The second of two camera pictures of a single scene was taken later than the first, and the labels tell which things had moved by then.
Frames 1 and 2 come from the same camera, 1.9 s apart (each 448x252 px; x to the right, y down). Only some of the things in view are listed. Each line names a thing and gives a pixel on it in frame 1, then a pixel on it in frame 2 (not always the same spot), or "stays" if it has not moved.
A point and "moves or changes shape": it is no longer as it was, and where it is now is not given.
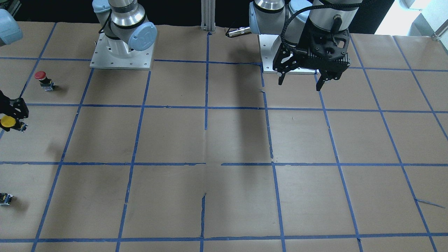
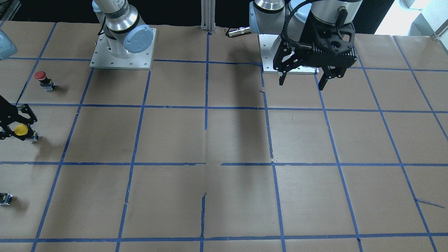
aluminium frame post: (208, 20) stays
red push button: (46, 83) stays
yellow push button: (7, 121) moves or changes shape
